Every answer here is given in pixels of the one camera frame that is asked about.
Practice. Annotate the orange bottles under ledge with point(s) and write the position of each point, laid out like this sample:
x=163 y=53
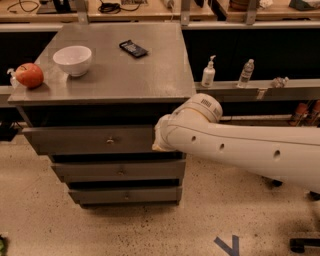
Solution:
x=306 y=114

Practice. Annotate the crumpled wrapper on ledge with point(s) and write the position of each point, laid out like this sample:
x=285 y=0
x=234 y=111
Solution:
x=279 y=82

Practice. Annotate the grey middle drawer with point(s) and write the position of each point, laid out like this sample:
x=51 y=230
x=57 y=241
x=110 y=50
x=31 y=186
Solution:
x=119 y=171

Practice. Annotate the grey drawer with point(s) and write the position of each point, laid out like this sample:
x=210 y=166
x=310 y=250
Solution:
x=127 y=195
x=119 y=171
x=81 y=140

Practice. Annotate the grey drawer cabinet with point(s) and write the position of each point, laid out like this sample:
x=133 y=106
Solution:
x=117 y=90

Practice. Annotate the grey bottom drawer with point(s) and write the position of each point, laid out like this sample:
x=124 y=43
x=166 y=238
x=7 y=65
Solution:
x=127 y=195

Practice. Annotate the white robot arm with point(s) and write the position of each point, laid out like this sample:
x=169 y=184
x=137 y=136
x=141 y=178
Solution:
x=287 y=154

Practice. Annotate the black chair base foot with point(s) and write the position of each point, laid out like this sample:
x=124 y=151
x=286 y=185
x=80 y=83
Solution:
x=298 y=245

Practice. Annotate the red apple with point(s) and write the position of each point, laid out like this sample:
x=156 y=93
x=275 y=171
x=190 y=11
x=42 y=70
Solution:
x=29 y=75

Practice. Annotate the small sanitizer bottle behind apple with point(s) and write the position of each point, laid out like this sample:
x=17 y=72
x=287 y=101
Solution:
x=13 y=80

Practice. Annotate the foam padded gripper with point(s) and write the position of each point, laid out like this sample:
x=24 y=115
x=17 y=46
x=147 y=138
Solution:
x=160 y=132

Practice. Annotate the black snack packet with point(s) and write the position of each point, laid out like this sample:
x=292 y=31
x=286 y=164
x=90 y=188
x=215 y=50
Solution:
x=133 y=49

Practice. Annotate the white pump lotion bottle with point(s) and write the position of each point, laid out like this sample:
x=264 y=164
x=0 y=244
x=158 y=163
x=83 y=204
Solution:
x=208 y=73

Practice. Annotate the clear plastic water bottle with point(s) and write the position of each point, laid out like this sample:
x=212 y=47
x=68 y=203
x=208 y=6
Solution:
x=246 y=73

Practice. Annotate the grey top drawer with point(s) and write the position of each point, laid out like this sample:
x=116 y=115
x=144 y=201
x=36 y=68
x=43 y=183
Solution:
x=81 y=140

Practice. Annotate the white ceramic bowl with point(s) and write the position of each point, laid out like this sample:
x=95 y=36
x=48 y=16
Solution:
x=73 y=60

